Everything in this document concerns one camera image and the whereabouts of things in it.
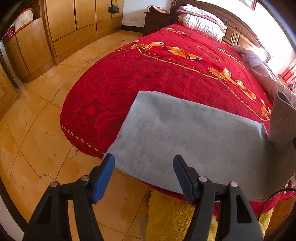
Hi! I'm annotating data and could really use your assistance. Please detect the dark wooden nightstand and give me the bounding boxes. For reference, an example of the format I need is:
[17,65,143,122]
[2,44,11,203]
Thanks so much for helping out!
[143,5,177,36]

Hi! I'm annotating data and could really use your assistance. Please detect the red striped curtain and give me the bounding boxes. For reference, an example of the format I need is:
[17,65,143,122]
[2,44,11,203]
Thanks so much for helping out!
[279,58,296,86]

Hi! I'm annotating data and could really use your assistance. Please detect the wooden wardrobe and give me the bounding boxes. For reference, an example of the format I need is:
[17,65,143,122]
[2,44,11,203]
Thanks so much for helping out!
[39,0,124,65]

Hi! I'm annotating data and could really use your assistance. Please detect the white pink pillow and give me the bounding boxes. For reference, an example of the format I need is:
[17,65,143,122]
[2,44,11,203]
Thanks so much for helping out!
[177,4,227,42]

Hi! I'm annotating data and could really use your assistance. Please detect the dark wooden headboard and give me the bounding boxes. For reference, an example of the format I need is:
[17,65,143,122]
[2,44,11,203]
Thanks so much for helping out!
[169,0,272,63]

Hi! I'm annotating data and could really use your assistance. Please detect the pink striped quilt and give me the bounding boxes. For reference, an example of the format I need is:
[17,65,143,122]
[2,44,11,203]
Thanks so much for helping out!
[231,45,295,108]

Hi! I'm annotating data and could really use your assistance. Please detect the red patterned bed blanket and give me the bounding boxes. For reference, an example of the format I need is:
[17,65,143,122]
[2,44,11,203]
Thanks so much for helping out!
[59,22,296,218]

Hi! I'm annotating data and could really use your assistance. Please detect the small black bag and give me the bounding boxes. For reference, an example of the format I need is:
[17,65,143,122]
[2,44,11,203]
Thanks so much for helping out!
[108,4,119,14]

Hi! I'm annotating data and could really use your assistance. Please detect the yellow fluffy rug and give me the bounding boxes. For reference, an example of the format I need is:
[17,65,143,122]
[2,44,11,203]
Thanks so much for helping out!
[139,188,273,241]

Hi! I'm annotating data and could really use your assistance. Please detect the low wooden cabinet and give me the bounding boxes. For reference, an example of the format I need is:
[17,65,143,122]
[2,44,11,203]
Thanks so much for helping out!
[2,8,55,83]

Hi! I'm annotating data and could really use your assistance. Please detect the grey knit pants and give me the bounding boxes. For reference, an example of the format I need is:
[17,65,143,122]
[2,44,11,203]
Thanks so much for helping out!
[108,91,295,201]

